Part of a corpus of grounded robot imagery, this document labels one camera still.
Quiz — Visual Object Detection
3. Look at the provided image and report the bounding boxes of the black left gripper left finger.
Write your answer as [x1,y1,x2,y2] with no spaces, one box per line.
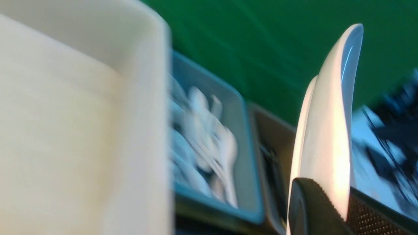
[287,178,354,235]

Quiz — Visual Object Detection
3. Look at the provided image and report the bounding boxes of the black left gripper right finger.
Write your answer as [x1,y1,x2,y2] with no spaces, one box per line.
[346,187,418,235]

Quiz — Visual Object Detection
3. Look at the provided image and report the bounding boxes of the large white rectangular plate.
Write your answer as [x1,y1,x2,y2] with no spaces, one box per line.
[286,23,364,235]

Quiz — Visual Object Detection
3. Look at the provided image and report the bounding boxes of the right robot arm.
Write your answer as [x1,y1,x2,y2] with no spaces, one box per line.
[347,68,418,235]

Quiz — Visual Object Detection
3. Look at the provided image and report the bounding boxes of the brown plastic bin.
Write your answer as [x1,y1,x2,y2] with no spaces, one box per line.
[247,102,296,235]

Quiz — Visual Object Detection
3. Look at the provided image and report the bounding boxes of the white soup spoon in bin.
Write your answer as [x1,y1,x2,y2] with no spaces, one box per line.
[213,127,238,209]

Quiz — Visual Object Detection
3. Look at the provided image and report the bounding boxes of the teal plastic bin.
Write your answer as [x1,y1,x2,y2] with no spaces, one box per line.
[172,51,264,227]

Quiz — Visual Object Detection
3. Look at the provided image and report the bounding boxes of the green backdrop cloth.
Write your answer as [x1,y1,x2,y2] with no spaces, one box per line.
[144,0,418,124]

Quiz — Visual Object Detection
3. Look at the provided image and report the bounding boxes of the large white plastic tub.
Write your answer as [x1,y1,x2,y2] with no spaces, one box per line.
[1,0,173,235]

